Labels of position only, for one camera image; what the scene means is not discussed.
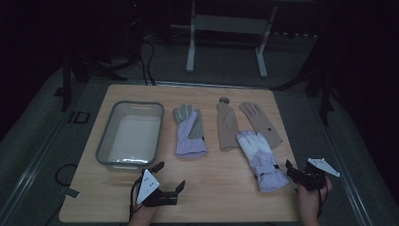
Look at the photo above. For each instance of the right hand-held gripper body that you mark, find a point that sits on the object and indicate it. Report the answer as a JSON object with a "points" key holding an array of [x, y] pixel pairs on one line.
{"points": [[313, 175]]}

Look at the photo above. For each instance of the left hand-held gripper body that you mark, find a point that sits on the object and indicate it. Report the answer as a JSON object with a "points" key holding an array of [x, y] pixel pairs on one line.
{"points": [[148, 185]]}

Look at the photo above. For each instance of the person's right hand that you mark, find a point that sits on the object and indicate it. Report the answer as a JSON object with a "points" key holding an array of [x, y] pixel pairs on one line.
{"points": [[309, 194]]}

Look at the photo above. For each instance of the person's left hand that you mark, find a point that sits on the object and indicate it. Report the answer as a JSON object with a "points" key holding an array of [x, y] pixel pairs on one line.
{"points": [[142, 210]]}

